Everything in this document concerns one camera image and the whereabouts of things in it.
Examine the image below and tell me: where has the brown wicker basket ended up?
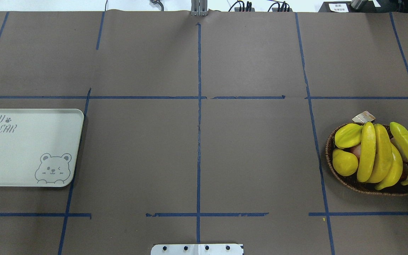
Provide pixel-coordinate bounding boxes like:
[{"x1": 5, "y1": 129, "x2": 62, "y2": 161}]
[{"x1": 324, "y1": 123, "x2": 408, "y2": 197}]

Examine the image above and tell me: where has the paper basket tag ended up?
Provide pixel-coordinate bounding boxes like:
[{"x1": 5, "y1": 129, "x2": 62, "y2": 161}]
[{"x1": 352, "y1": 111, "x2": 376, "y2": 123}]

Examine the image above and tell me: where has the yellow pear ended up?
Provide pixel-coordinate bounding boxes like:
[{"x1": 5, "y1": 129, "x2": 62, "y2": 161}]
[{"x1": 332, "y1": 149, "x2": 358, "y2": 176}]

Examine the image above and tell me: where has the white bear tray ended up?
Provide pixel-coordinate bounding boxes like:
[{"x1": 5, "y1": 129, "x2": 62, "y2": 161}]
[{"x1": 0, "y1": 108, "x2": 84, "y2": 187}]

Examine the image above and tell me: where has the white pillar base plate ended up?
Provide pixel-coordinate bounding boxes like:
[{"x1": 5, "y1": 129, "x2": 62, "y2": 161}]
[{"x1": 150, "y1": 243, "x2": 245, "y2": 255}]

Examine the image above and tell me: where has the aluminium frame post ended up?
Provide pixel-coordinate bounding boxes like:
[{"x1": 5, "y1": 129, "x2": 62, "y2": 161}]
[{"x1": 191, "y1": 0, "x2": 208, "y2": 17}]

